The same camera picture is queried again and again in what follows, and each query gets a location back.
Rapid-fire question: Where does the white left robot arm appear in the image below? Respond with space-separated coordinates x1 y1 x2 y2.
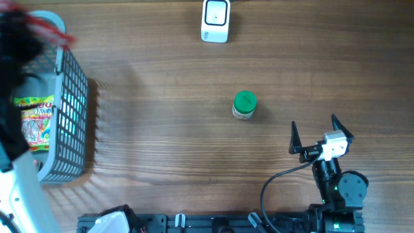
1 1 89 232

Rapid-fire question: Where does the white barcode scanner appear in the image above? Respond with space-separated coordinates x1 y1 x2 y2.
201 0 231 43

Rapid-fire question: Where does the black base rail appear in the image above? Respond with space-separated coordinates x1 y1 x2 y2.
76 213 365 233

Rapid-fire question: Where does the green lid jar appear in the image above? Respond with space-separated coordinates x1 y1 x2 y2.
232 91 257 120

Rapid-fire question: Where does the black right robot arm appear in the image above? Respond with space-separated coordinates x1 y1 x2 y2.
289 115 369 233

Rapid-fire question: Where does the grey plastic mesh basket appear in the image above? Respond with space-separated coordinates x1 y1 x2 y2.
12 10 89 185

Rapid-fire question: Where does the Haribo gummy candy bag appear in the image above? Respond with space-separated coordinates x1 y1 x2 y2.
14 95 54 151

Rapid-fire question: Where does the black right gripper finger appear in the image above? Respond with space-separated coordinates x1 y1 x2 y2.
289 121 303 154
331 114 354 142

